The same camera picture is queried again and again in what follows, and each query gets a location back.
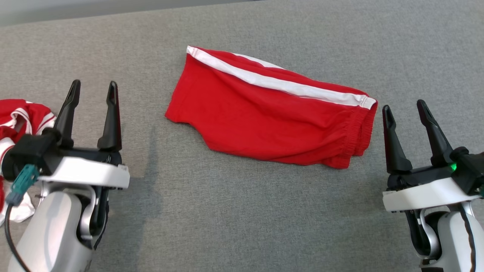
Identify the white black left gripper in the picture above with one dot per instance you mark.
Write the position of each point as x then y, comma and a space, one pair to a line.
87, 172

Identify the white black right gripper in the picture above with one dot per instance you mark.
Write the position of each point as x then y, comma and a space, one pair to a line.
419, 194

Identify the red white basketball jersey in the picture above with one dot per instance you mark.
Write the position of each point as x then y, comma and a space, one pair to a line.
26, 113

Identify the red shorts with white stripe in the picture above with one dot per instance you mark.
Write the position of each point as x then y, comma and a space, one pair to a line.
264, 121

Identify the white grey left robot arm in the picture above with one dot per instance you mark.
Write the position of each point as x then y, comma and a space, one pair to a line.
53, 234

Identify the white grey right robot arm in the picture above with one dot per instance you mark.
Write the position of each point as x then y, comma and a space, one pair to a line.
453, 241

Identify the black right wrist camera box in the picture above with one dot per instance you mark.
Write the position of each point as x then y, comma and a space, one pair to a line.
470, 170

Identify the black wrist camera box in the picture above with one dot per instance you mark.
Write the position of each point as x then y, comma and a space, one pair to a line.
28, 151
470, 170

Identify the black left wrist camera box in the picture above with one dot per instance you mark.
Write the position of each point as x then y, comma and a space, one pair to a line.
28, 151

